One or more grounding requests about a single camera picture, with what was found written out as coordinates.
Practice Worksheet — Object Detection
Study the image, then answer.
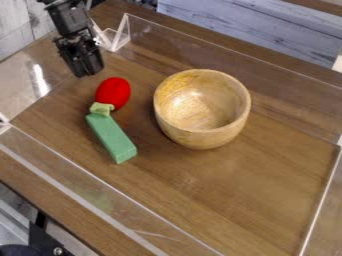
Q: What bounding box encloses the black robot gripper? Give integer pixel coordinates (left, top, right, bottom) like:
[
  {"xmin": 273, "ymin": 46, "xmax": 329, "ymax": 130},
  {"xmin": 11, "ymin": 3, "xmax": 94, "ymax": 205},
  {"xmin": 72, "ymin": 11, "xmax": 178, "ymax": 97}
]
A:
[{"xmin": 43, "ymin": 0, "xmax": 104, "ymax": 77}]

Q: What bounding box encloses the red plush strawberry toy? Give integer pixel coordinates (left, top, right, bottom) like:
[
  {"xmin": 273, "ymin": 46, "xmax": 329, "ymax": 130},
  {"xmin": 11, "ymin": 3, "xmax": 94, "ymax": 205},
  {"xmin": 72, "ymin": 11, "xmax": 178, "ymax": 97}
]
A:
[{"xmin": 90, "ymin": 77, "xmax": 131, "ymax": 116}]

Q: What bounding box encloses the green rectangular block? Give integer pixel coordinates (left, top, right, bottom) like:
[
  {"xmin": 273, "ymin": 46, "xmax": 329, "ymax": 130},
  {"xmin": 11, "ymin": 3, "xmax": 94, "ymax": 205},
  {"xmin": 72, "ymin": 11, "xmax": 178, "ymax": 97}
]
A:
[{"xmin": 86, "ymin": 113, "xmax": 138, "ymax": 164}]

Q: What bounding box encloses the wooden bowl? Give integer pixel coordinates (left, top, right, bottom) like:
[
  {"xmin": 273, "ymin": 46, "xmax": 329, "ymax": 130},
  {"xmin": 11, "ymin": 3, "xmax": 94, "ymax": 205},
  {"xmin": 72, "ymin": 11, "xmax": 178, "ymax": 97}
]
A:
[{"xmin": 154, "ymin": 69, "xmax": 251, "ymax": 150}]

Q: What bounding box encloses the clear acrylic corner bracket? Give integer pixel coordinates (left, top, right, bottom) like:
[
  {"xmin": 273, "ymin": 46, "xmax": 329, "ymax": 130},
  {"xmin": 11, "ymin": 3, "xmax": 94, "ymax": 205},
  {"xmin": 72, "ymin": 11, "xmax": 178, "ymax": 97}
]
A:
[{"xmin": 92, "ymin": 14, "xmax": 131, "ymax": 52}]

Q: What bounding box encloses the clear acrylic tray wall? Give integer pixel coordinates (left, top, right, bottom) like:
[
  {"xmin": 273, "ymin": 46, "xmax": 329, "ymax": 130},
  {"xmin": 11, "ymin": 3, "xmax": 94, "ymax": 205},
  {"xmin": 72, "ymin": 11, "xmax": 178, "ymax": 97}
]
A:
[{"xmin": 0, "ymin": 14, "xmax": 342, "ymax": 256}]

